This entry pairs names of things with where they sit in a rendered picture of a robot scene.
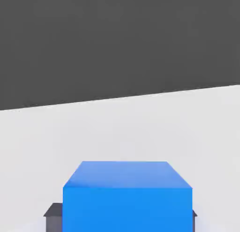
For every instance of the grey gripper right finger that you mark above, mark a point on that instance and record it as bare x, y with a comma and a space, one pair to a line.
193, 221

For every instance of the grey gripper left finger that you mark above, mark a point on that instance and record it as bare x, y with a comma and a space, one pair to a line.
54, 218

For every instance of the small blue cube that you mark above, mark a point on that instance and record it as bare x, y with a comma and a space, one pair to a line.
127, 202

